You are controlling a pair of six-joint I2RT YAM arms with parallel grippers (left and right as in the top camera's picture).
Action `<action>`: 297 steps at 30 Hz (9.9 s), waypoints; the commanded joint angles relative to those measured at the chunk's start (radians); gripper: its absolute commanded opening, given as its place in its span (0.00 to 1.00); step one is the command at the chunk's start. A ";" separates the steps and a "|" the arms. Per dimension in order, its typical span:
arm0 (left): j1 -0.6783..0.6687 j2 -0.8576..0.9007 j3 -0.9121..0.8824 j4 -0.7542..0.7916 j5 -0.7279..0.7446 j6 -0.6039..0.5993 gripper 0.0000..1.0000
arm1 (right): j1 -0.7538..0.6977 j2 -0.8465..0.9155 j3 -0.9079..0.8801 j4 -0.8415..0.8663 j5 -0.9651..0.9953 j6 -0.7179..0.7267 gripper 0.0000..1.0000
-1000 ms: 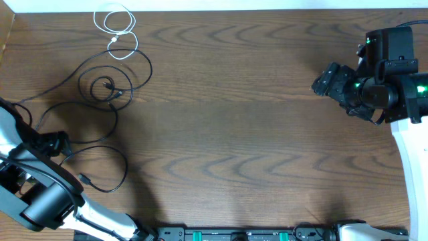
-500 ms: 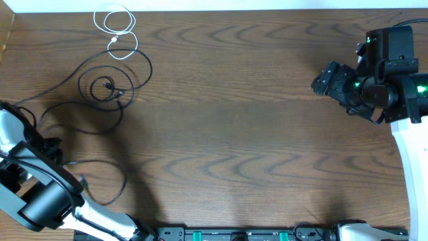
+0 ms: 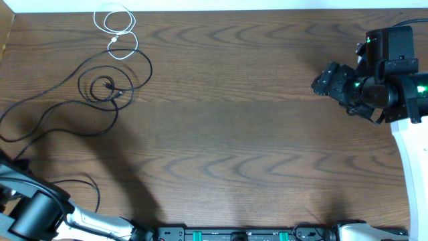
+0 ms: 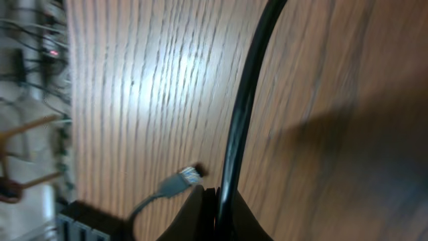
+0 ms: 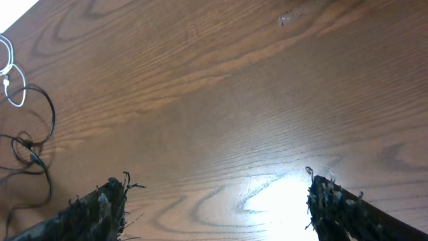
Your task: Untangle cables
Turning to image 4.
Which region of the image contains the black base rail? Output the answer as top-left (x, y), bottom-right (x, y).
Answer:
top-left (56, 201), bottom-right (126, 241)

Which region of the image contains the black usb cable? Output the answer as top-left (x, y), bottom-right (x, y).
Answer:
top-left (126, 163), bottom-right (209, 241)
top-left (213, 0), bottom-right (288, 241)

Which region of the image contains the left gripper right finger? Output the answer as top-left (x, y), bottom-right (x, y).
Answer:
top-left (231, 192), bottom-right (273, 241)

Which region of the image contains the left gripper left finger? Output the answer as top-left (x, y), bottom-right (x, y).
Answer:
top-left (157, 185), bottom-right (216, 241)

